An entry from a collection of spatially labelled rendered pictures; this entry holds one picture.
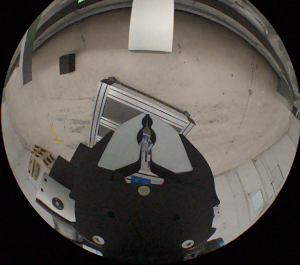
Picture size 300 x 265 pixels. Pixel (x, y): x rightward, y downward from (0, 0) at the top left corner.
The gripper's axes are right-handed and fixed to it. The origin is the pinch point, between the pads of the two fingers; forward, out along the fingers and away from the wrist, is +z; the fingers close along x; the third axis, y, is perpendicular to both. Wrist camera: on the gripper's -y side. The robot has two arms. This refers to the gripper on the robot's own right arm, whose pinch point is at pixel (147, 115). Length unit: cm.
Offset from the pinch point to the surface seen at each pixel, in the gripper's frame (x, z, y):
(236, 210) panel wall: 205, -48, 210
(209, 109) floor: 67, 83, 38
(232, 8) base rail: 23.3, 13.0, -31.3
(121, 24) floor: -27, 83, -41
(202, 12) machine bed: 37, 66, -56
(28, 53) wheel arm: -23.6, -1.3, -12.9
